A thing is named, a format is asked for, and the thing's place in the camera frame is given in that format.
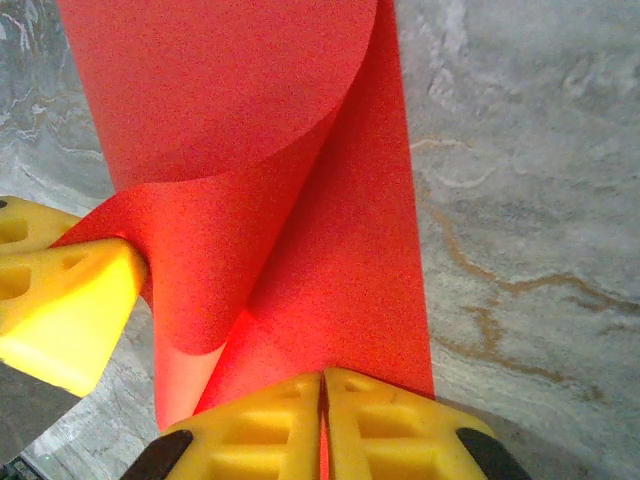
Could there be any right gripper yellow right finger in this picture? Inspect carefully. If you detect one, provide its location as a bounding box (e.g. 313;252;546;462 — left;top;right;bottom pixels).
322;366;534;480

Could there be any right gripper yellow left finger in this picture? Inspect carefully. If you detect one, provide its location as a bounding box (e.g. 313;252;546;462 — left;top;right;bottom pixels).
121;372;327;480

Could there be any red paper sheet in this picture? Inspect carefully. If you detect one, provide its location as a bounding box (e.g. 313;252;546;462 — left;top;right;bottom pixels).
49;0;436;480

